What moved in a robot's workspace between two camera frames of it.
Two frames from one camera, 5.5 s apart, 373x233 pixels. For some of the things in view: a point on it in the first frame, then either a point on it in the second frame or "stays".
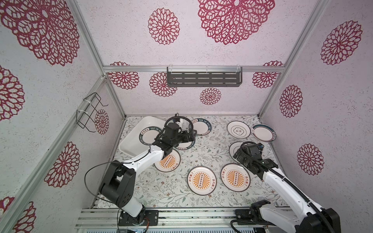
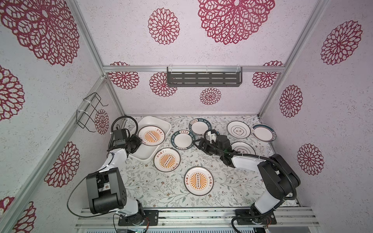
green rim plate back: x=202 y=126 stays
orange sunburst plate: x=235 y=177 → x=151 y=135
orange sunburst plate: x=201 y=180 stays
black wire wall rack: x=88 y=110 stays
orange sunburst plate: x=169 y=164 stays
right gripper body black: x=240 y=158 → x=211 y=149
